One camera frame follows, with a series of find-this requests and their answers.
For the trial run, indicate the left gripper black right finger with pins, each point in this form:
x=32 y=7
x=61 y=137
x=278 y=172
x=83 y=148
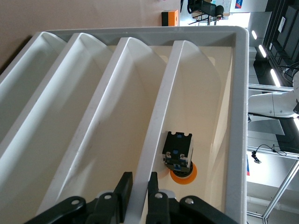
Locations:
x=155 y=196

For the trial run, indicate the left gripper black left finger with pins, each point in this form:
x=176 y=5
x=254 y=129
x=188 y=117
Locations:
x=121 y=193

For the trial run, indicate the orange push button switch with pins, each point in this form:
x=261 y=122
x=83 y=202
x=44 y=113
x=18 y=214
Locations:
x=177 y=149

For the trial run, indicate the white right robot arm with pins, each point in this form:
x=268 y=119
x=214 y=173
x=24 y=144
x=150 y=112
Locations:
x=268 y=105

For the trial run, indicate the white drawer cabinet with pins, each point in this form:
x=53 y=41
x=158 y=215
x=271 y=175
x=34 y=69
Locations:
x=239 y=116

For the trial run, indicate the orange box with hole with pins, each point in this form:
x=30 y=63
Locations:
x=172 y=18

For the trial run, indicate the black office chair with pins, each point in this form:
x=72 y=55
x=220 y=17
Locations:
x=208 y=8

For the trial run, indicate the aluminium profile frame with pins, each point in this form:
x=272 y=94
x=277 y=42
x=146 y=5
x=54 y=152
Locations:
x=275 y=152

